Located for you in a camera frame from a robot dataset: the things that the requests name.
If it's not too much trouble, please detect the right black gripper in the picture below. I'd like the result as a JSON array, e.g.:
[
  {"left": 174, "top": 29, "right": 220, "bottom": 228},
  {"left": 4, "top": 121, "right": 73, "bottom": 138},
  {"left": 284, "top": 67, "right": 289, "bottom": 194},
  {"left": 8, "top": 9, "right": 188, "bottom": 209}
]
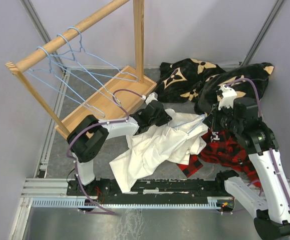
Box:
[{"left": 203, "top": 102, "right": 242, "bottom": 134}]

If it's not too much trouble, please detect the blue wire hanger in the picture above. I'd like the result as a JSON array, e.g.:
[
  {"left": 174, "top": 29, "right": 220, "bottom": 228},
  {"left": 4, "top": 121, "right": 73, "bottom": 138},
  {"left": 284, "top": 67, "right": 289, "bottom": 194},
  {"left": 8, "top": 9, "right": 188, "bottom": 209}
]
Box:
[
  {"left": 51, "top": 34, "right": 122, "bottom": 107},
  {"left": 67, "top": 26, "right": 139, "bottom": 83},
  {"left": 170, "top": 113, "right": 208, "bottom": 135},
  {"left": 26, "top": 46, "right": 106, "bottom": 117}
]

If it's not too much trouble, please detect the white shirt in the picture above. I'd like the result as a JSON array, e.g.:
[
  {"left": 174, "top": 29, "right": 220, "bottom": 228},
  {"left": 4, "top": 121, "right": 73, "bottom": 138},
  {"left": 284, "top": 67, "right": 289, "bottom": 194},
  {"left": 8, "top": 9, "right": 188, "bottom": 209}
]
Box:
[{"left": 110, "top": 108, "right": 208, "bottom": 193}]

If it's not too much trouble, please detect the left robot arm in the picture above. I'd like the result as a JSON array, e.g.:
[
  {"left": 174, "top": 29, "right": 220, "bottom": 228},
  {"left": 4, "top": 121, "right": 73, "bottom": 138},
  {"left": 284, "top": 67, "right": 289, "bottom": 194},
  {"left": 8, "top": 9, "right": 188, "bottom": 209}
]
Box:
[{"left": 67, "top": 100, "right": 172, "bottom": 195}]

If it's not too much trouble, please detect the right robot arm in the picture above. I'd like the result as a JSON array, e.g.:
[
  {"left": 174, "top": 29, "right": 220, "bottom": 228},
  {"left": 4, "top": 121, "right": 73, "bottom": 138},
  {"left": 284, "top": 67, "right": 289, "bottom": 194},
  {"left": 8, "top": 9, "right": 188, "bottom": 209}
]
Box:
[{"left": 204, "top": 103, "right": 290, "bottom": 240}]

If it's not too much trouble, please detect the red black plaid shirt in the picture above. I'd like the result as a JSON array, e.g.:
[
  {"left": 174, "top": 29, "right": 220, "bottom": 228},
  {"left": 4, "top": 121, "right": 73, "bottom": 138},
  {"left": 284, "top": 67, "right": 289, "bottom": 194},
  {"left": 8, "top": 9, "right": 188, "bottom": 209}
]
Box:
[{"left": 177, "top": 130, "right": 261, "bottom": 188}]

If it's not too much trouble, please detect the wooden clothes rack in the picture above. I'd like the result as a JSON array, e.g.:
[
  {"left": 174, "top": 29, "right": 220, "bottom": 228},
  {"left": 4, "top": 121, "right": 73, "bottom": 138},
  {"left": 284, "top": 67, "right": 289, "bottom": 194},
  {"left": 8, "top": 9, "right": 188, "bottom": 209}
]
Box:
[{"left": 5, "top": 0, "right": 156, "bottom": 138}]

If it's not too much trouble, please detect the black beige floral blanket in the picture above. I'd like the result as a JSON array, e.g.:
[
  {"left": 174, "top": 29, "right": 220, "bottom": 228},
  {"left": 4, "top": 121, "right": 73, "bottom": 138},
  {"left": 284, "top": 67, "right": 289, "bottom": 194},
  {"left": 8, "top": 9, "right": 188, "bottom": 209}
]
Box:
[{"left": 154, "top": 58, "right": 274, "bottom": 115}]

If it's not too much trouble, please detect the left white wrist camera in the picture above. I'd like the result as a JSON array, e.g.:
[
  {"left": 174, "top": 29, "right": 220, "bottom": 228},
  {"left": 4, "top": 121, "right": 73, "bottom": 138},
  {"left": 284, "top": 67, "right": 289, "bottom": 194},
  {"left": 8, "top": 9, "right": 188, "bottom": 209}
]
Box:
[{"left": 141, "top": 92, "right": 158, "bottom": 105}]

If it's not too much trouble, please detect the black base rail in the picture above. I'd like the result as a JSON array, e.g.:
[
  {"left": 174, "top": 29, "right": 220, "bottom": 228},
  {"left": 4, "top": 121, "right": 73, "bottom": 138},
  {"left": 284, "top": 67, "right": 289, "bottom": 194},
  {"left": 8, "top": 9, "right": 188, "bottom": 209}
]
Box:
[{"left": 67, "top": 169, "right": 245, "bottom": 205}]

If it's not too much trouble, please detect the grey slotted cable duct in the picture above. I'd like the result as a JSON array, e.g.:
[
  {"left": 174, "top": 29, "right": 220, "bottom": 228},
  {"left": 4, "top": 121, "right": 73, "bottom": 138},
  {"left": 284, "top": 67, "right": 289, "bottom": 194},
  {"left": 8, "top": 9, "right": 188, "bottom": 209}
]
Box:
[{"left": 31, "top": 197, "right": 220, "bottom": 210}]

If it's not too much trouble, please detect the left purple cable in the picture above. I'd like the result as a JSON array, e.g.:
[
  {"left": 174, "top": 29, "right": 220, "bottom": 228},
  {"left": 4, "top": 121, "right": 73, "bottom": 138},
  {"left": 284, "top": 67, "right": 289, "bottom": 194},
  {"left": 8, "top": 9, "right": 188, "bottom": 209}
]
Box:
[{"left": 67, "top": 89, "right": 145, "bottom": 216}]

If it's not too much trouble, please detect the blue wire hanger front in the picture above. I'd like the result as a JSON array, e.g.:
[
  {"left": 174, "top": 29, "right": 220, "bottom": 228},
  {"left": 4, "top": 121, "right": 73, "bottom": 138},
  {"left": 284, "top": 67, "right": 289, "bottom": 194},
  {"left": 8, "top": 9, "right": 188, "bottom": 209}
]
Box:
[{"left": 26, "top": 46, "right": 106, "bottom": 117}]

